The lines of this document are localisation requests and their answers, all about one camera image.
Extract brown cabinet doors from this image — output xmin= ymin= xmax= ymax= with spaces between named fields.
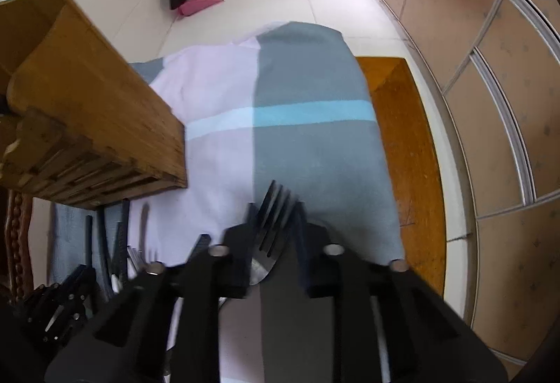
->
xmin=166 ymin=0 xmax=560 ymax=373

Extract silver metal fork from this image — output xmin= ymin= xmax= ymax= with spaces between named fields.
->
xmin=250 ymin=179 xmax=303 ymax=285

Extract wooden utensil holder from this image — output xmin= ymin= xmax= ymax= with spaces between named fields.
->
xmin=0 ymin=0 xmax=189 ymax=210

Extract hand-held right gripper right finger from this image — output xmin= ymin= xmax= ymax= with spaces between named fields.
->
xmin=291 ymin=201 xmax=510 ymax=383

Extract grey and white striped cloth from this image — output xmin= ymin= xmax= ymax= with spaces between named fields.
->
xmin=48 ymin=21 xmax=405 ymax=383

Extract pile of black cutlery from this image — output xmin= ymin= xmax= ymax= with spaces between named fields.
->
xmin=22 ymin=199 xmax=176 ymax=349

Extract carved wooden chair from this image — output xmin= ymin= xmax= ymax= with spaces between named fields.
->
xmin=0 ymin=186 xmax=36 ymax=305

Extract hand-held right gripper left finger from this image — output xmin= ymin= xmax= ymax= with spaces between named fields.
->
xmin=44 ymin=203 xmax=263 ymax=383

